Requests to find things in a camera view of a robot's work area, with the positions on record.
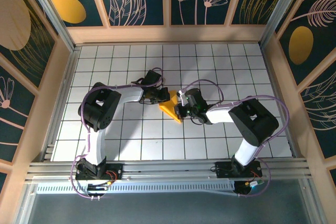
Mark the aluminium corner post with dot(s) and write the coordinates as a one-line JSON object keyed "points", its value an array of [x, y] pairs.
{"points": [[283, 11], [51, 11]]}

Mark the aluminium side rail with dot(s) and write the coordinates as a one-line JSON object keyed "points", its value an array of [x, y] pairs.
{"points": [[273, 77], [61, 103]]}

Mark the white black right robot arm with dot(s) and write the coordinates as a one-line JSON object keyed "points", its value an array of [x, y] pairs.
{"points": [[252, 121]]}

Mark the aluminium frame rail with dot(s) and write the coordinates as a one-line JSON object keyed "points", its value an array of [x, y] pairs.
{"points": [[170, 171]]}

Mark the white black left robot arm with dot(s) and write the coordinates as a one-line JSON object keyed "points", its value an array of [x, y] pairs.
{"points": [[101, 108]]}

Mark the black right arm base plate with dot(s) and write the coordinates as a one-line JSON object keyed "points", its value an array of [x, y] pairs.
{"points": [[223, 170]]}

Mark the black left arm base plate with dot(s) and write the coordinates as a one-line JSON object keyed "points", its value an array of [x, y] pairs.
{"points": [[115, 171]]}

